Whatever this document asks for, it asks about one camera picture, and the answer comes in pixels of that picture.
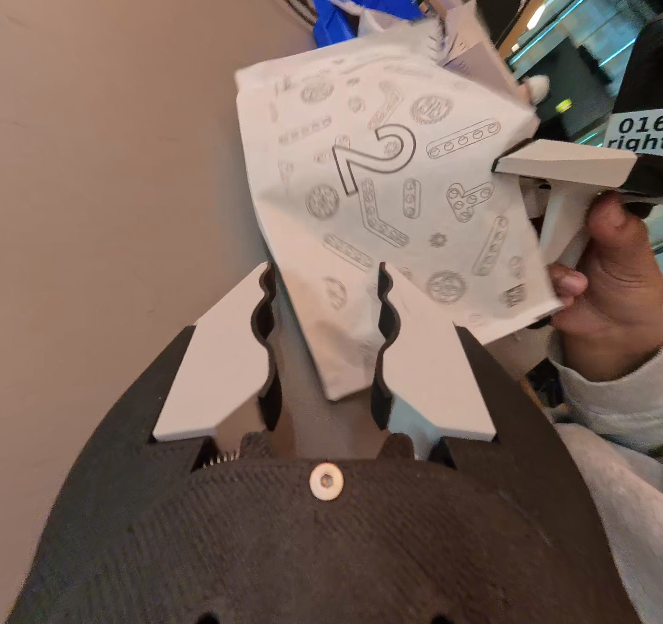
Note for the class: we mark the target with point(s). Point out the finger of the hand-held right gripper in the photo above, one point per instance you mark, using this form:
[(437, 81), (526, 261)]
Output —
[(564, 163)]

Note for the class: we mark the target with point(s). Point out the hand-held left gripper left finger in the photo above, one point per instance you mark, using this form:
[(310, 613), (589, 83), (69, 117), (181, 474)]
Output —
[(212, 370)]

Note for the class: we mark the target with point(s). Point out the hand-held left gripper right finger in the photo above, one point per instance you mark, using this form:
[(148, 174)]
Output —
[(435, 370)]

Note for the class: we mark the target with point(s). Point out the white printed paper bag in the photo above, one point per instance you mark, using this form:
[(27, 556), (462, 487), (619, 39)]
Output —
[(362, 168)]

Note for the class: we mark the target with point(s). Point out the person's right forearm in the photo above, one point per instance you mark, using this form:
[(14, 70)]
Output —
[(616, 401)]

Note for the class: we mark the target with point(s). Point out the person's right hand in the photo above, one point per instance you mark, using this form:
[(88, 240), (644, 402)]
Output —
[(616, 292)]

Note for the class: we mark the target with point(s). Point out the person's grey clothing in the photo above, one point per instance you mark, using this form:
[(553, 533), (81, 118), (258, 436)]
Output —
[(621, 520)]

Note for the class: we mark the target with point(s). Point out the large blue plastic bin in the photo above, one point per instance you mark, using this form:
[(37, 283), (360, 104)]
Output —
[(342, 13)]

